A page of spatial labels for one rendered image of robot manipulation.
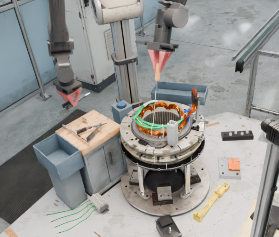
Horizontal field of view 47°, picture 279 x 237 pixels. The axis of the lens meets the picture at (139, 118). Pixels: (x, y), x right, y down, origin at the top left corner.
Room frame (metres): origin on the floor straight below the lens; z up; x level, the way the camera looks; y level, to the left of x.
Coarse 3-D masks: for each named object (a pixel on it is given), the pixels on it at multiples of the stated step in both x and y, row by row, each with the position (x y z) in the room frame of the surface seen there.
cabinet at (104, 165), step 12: (108, 144) 0.99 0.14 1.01; (120, 144) 1.03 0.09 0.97; (84, 156) 0.90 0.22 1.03; (96, 156) 0.94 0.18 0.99; (108, 156) 0.98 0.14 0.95; (120, 156) 1.02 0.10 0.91; (84, 168) 0.92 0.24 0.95; (96, 168) 0.94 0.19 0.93; (108, 168) 0.97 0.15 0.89; (120, 168) 1.01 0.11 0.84; (84, 180) 0.94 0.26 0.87; (96, 180) 0.93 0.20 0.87; (108, 180) 0.96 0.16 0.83; (120, 180) 1.00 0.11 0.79; (96, 192) 0.92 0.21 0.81
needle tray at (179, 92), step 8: (160, 88) 1.35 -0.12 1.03; (168, 88) 1.33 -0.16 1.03; (176, 88) 1.32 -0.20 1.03; (184, 88) 1.30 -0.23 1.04; (200, 88) 1.27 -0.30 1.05; (152, 96) 1.25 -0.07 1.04; (160, 96) 1.24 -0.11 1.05; (168, 96) 1.23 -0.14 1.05; (176, 96) 1.21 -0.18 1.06; (184, 96) 1.20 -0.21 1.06; (200, 96) 1.24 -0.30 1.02; (184, 104) 1.21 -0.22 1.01; (200, 104) 1.17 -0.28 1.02
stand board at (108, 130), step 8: (88, 112) 1.15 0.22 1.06; (96, 112) 1.14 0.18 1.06; (80, 120) 1.10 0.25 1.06; (88, 120) 1.09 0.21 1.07; (96, 120) 1.08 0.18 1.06; (104, 120) 1.08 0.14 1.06; (64, 128) 1.05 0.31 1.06; (72, 128) 1.05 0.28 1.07; (80, 128) 1.04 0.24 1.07; (104, 128) 1.02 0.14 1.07; (112, 128) 1.02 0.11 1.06; (64, 136) 1.00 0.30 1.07; (72, 136) 0.99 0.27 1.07; (96, 136) 0.98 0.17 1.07; (104, 136) 0.97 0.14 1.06; (112, 136) 0.99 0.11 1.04; (72, 144) 0.94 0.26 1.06; (80, 144) 0.94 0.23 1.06; (96, 144) 0.94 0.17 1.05
